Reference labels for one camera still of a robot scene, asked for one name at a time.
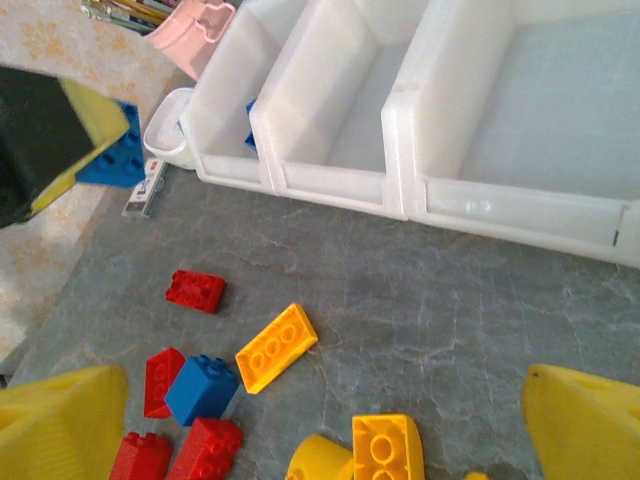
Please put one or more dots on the yellow sloped lego brick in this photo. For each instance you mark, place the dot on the yellow sloped lego brick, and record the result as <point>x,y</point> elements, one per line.
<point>385,445</point>

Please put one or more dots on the blue lego brick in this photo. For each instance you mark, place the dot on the blue lego brick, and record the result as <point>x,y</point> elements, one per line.
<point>117,155</point>
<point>200,392</point>
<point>250,130</point>

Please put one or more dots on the clear case with white card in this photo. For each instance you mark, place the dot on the clear case with white card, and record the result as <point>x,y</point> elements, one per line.
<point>145,190</point>

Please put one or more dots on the white plastic bin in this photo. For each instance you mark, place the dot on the white plastic bin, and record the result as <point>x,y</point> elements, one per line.
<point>310,125</point>
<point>525,150</point>
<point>220,100</point>

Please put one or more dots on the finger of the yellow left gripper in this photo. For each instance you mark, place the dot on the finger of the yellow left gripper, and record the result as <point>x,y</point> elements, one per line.
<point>102,120</point>

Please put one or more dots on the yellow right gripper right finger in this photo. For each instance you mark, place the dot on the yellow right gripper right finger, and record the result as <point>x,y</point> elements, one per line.
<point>590,430</point>

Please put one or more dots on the red sloped lego brick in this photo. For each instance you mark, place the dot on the red sloped lego brick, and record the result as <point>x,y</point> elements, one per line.
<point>160,382</point>

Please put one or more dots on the yellow flat lego plate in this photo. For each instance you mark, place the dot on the yellow flat lego plate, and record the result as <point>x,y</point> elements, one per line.
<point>276,347</point>

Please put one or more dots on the yellow curved lego brick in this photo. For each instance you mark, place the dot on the yellow curved lego brick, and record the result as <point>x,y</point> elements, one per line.
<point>317,460</point>

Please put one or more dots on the green striped pencil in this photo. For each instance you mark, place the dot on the green striped pencil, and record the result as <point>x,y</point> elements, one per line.
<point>125,24</point>

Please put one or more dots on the pink metal pencil bucket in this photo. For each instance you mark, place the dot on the pink metal pencil bucket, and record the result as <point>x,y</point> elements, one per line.
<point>190,35</point>

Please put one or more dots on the yellow wooden pencil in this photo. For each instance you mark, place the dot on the yellow wooden pencil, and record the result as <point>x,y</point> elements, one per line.
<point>132,7</point>

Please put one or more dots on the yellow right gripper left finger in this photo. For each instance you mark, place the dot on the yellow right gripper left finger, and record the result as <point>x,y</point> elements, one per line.
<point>60,430</point>

